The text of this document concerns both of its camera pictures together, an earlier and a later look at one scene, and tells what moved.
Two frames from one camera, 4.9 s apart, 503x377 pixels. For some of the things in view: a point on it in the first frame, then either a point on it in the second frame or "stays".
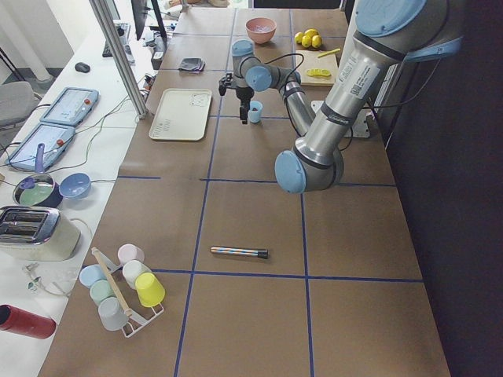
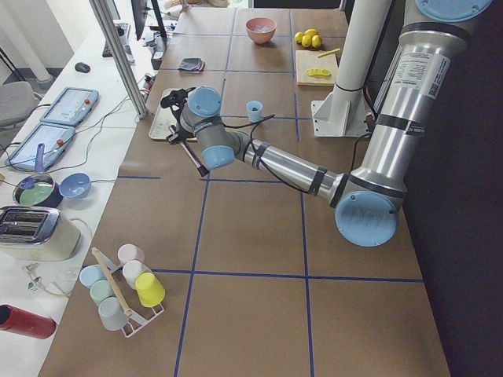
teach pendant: (56, 140) stays
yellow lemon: (311, 33) stays
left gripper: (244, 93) → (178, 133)
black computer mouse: (82, 67) stays
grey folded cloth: (192, 64) stays
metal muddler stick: (258, 254) → (202, 169)
